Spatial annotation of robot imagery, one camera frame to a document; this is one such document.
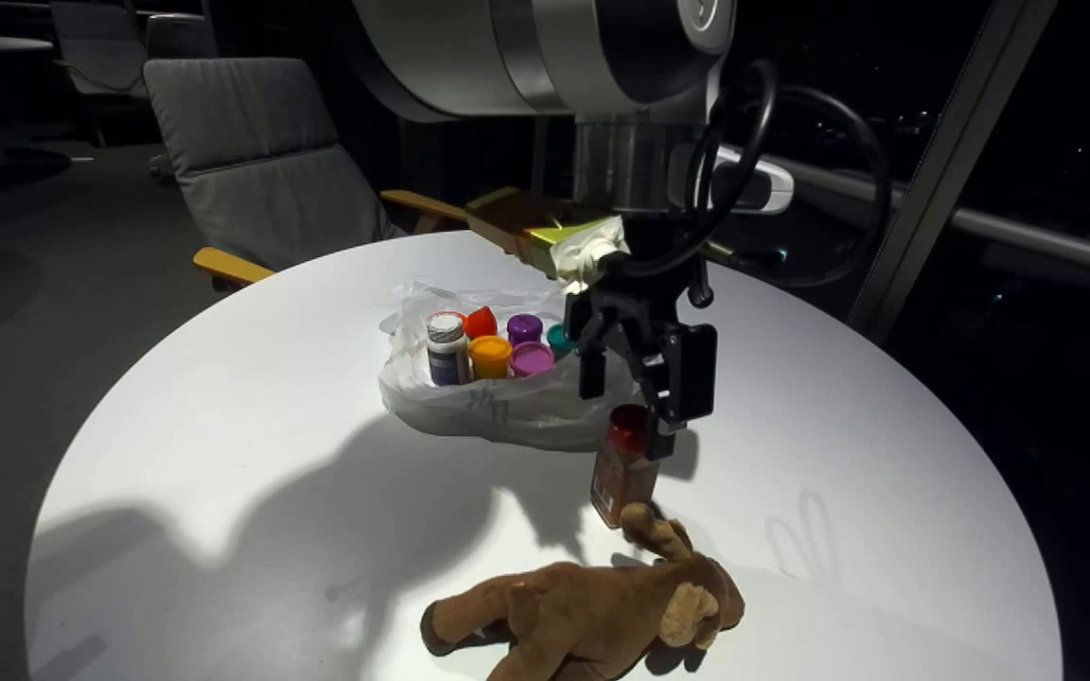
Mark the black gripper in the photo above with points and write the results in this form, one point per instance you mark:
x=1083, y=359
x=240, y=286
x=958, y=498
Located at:
x=646, y=286

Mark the red lid spice jar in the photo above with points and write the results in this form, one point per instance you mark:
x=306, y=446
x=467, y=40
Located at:
x=628, y=475

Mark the brown plush moose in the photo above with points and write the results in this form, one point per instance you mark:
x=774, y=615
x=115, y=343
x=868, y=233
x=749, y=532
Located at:
x=571, y=617

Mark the white crumpled plastic bag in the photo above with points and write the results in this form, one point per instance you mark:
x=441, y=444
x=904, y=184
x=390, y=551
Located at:
x=495, y=401

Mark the pink lid dough tub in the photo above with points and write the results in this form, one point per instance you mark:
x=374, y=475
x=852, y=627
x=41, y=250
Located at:
x=533, y=359

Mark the purple dough tub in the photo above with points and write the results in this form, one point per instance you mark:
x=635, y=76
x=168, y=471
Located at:
x=523, y=328

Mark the grey window post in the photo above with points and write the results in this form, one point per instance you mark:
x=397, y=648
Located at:
x=949, y=165

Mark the grey office chair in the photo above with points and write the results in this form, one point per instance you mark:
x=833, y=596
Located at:
x=98, y=43
x=267, y=165

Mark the yellow-orange lid dough tub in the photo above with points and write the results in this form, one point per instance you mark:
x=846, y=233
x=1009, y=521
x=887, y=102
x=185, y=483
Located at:
x=490, y=358

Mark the grey window rail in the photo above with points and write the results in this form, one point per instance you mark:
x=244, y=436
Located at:
x=1011, y=233

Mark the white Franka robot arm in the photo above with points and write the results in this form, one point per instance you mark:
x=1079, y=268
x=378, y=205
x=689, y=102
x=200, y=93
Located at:
x=533, y=49

